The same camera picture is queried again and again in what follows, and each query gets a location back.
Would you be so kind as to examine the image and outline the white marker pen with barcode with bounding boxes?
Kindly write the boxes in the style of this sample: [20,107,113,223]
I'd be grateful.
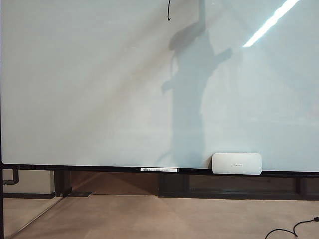
[140,167,179,174]

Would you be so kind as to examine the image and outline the white rounded whiteboard eraser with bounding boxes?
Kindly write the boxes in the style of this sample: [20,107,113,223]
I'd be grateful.
[211,152,263,176]

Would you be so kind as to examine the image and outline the pale glass whiteboard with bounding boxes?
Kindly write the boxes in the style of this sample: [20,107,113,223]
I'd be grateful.
[1,0,319,173]

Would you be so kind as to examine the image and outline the dark brown low cabinet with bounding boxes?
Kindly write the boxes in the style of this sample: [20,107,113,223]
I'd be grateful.
[54,170,319,200]

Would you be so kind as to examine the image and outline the black floor plate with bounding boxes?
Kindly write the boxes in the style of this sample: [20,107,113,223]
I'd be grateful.
[63,190,93,198]

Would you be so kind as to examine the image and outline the black whiteboard tray rail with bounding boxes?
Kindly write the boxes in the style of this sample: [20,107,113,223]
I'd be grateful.
[1,162,319,178]

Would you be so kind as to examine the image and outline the black bent tube bracket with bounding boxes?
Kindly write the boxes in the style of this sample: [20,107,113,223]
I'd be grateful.
[3,167,20,186]

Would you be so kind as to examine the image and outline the black whiteboard stand frame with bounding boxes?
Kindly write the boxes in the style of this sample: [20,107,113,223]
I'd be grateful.
[0,0,5,239]

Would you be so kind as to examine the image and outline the thin black floor cable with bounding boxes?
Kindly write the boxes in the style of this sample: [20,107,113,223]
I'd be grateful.
[265,216,319,239]

